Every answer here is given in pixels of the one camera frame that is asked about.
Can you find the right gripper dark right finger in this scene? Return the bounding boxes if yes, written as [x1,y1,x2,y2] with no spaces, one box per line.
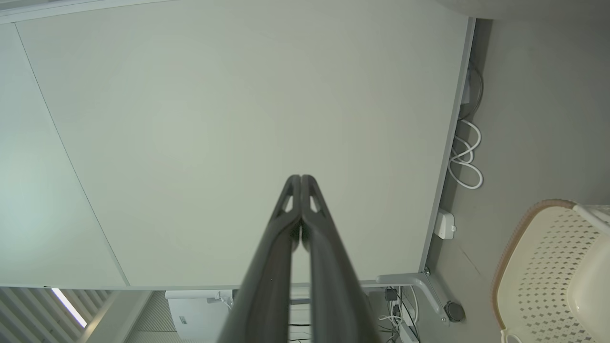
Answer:
[301,175,382,343]

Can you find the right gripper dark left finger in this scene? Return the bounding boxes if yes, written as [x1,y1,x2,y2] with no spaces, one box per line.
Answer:
[217,175,302,343]

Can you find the cream perforated laundry basket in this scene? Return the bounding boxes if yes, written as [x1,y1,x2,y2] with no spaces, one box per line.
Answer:
[492,200,610,343]

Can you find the white box appliance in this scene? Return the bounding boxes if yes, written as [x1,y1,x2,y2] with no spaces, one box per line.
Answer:
[165,289,311,343]

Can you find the grey partition leg with caster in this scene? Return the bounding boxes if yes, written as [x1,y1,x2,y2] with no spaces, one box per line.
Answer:
[376,267,451,325]

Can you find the black caster wheel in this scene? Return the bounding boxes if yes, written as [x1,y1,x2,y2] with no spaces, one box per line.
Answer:
[444,301,466,323]

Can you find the white power strip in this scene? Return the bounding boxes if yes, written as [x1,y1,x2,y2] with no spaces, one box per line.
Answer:
[434,209,456,240]

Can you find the large white partition panel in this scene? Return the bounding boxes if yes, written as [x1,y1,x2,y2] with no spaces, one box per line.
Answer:
[0,0,477,290]

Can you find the white window blinds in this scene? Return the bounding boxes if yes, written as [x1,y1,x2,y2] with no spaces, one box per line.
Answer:
[0,287,111,343]

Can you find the tangled floor cables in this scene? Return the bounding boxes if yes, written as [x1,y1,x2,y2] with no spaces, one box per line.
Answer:
[378,286,421,343]

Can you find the white coiled cable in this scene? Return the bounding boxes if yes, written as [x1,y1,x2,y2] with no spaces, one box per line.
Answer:
[447,119,485,190]

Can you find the grey wall cable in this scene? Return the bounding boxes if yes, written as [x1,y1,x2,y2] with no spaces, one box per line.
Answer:
[459,61,485,121]

